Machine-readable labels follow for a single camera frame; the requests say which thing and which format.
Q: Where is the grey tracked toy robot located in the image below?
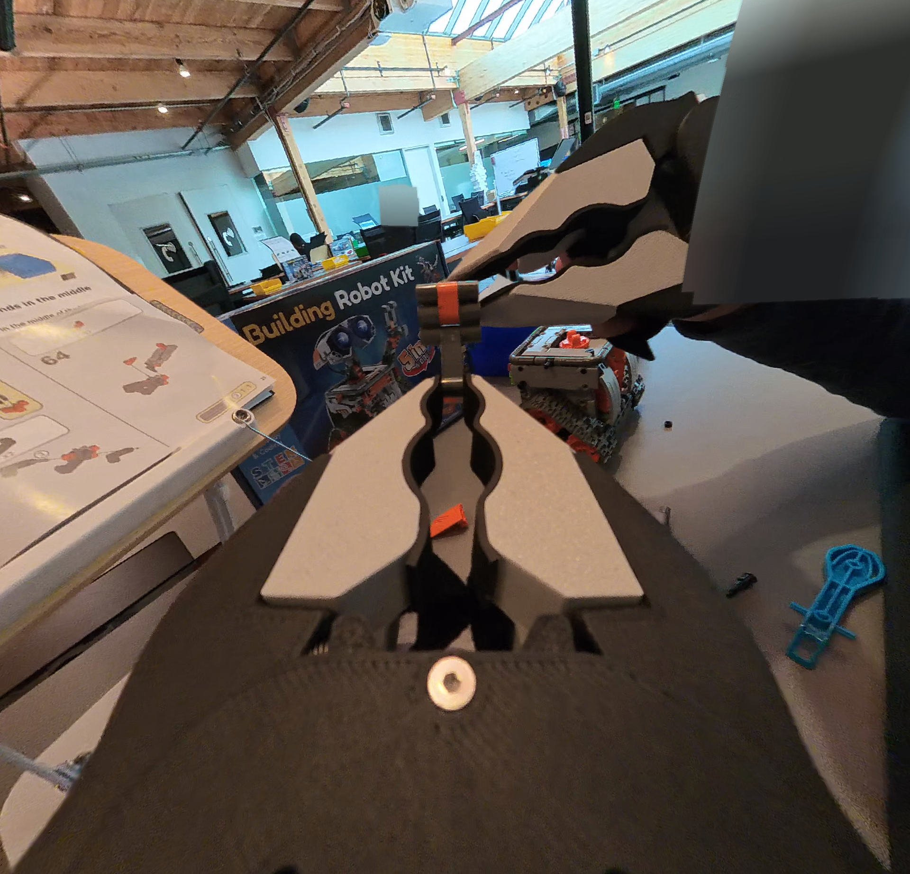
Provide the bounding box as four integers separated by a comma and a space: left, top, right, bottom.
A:
508, 325, 648, 463

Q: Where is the black ceiling pole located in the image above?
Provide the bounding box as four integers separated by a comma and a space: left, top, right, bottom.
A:
567, 0, 597, 143

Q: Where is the blue plastic brick tool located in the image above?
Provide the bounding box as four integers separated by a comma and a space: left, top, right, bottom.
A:
785, 543, 887, 670

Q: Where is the dark blue robot kit box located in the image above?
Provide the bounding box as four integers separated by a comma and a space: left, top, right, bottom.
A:
219, 241, 456, 494

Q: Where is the long wooden workbench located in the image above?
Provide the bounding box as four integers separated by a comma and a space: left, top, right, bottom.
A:
441, 206, 541, 264

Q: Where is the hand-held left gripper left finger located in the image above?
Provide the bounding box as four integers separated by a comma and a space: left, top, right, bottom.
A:
260, 378, 439, 615

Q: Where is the grey orange brick assembly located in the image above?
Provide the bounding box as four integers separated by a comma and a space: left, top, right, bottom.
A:
414, 282, 486, 402

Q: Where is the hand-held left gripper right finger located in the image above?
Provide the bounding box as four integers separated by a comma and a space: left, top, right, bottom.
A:
464, 377, 646, 622

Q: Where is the blue plastic bin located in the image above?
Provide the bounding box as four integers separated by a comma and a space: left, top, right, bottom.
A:
465, 325, 520, 377

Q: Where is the white instruction booklet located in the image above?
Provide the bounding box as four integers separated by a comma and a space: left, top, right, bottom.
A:
0, 213, 278, 629

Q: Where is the whiteboard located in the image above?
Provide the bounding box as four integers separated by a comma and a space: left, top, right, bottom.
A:
492, 138, 541, 196

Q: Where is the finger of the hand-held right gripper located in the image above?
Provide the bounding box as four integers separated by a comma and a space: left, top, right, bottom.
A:
483, 229, 691, 329
448, 139, 658, 285

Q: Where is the person's right forearm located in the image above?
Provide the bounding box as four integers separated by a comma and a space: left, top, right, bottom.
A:
672, 301, 910, 420

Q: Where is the black wall sign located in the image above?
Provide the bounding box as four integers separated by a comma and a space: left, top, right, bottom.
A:
142, 223, 191, 275
208, 211, 247, 255

